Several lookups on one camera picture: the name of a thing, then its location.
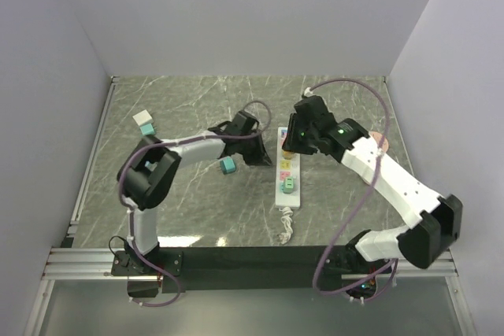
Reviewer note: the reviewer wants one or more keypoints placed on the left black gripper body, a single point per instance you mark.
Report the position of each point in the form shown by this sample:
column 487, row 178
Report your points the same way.
column 246, row 146

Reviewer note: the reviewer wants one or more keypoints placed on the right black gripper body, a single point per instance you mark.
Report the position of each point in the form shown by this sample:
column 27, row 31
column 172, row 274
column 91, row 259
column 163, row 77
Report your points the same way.
column 305, row 144

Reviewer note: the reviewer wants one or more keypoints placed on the yellow adapter plug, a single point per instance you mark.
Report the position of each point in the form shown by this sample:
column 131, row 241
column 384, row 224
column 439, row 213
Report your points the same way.
column 287, row 154

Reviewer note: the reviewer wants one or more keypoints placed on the white multicolour power strip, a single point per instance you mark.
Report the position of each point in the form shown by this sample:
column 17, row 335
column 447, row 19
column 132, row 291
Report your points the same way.
column 288, row 175

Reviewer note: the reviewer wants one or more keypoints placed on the teal adapter plug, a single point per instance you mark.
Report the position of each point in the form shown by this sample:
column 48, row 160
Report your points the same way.
column 227, row 165

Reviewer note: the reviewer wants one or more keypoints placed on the round pink power socket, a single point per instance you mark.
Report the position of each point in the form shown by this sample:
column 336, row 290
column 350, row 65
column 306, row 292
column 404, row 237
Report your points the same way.
column 381, row 140

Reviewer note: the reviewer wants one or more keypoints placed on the teal charger plug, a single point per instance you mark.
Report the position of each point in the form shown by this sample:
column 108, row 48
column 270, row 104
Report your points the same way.
column 147, row 129

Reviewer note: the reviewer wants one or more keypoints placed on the white charger plug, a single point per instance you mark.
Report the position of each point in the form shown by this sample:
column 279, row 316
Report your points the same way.
column 142, row 118

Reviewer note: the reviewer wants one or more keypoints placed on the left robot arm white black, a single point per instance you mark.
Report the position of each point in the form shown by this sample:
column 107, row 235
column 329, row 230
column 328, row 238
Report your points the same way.
column 146, row 177

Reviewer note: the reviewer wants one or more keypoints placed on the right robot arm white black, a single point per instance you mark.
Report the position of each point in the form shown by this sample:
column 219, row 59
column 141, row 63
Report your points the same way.
column 432, row 223

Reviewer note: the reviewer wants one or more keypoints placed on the green adapter plug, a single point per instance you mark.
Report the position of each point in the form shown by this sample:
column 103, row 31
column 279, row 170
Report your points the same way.
column 288, row 185

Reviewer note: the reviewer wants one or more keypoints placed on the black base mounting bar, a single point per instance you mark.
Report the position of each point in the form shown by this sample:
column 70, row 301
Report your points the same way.
column 242, row 268

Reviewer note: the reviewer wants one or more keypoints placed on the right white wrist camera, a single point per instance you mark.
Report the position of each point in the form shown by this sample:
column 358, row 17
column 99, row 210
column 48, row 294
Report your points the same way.
column 307, row 92

